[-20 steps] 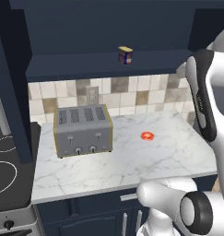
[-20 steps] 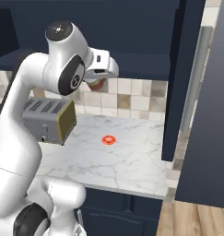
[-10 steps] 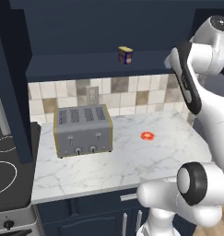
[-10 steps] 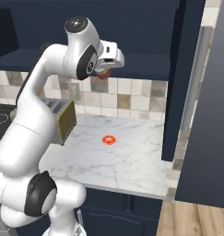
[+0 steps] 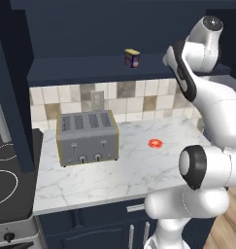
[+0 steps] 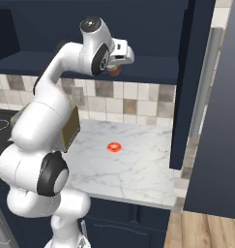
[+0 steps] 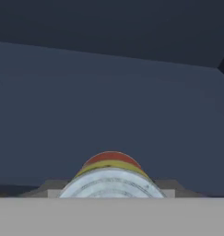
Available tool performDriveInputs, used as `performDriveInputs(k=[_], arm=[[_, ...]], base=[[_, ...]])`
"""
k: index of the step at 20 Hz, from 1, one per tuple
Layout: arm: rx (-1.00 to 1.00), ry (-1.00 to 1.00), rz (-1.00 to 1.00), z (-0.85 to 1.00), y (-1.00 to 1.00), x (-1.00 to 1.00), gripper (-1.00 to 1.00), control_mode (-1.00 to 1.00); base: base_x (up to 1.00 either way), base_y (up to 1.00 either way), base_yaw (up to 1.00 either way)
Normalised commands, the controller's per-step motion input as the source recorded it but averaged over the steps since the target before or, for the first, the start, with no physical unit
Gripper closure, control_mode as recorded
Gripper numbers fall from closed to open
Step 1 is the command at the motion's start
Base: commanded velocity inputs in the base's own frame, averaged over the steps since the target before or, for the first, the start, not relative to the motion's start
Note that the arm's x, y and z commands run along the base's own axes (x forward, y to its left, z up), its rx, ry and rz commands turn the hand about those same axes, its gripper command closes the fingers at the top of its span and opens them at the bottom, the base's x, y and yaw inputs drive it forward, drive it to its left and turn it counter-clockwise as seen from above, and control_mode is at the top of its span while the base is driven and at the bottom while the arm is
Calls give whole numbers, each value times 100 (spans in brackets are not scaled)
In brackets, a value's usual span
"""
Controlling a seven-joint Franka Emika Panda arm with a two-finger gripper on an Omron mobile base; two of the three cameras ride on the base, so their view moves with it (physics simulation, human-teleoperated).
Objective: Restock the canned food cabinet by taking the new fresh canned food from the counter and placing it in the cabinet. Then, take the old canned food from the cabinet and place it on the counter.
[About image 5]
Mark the dark blue cabinet door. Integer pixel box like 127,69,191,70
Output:
0,0,37,174

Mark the silver four-slot toaster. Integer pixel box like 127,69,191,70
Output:
55,109,120,168

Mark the red flat round can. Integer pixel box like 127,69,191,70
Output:
148,138,163,150

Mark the blue and yellow can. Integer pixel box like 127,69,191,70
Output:
123,48,141,69

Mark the dark blue drawer front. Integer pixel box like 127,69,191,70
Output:
72,197,149,230

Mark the dark blue base cupboard door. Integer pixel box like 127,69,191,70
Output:
45,218,140,249

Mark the black hob stove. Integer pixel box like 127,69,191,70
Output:
0,128,46,249

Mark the black stove knob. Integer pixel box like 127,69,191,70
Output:
3,231,16,243

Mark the grey wall outlet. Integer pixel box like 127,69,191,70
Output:
89,89,105,112

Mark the silver drawer handle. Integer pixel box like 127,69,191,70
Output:
126,203,147,214

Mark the dark blue wall cabinet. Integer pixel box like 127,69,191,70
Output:
9,0,236,89

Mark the silver cupboard door handle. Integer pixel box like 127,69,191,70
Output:
128,224,136,249
143,221,151,245

